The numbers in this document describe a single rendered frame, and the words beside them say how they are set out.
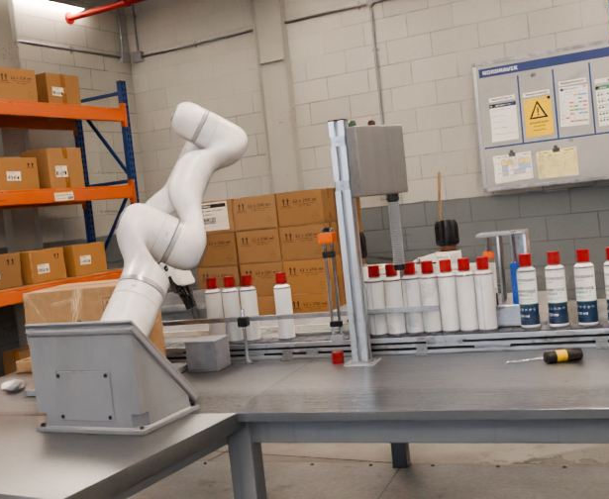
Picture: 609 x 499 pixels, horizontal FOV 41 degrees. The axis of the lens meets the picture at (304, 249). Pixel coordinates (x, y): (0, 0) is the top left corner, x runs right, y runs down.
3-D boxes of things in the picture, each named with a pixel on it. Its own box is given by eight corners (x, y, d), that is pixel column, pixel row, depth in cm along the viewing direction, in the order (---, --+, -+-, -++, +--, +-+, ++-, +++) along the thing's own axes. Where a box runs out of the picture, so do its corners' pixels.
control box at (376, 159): (409, 192, 228) (402, 124, 227) (361, 196, 218) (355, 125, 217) (385, 194, 236) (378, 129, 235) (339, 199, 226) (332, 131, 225)
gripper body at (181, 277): (169, 252, 255) (184, 284, 254) (184, 249, 264) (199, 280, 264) (151, 262, 257) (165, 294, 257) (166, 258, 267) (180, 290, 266)
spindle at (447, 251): (467, 296, 294) (459, 217, 292) (463, 300, 285) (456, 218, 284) (443, 298, 297) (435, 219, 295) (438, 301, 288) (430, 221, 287)
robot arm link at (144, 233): (169, 293, 196) (199, 218, 211) (97, 260, 193) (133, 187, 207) (155, 313, 206) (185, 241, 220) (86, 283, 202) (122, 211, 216)
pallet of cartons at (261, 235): (382, 356, 660) (364, 185, 653) (348, 381, 585) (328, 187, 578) (251, 360, 708) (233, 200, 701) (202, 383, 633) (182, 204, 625)
